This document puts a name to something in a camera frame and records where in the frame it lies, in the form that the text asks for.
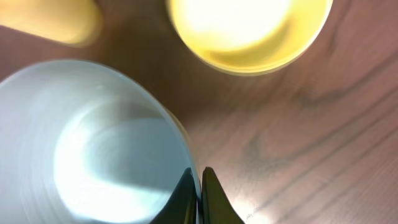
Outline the pale grey small bowl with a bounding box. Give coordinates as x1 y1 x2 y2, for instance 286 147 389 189
1 60 195 223

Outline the yellow small bowl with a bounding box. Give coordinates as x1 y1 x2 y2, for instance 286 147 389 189
166 0 333 77

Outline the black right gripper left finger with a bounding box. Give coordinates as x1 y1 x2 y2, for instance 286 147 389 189
150 168 197 224

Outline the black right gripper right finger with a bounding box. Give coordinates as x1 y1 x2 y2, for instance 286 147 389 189
202 167 244 224

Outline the yellow plastic cup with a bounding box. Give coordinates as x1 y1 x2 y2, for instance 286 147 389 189
1 0 102 46

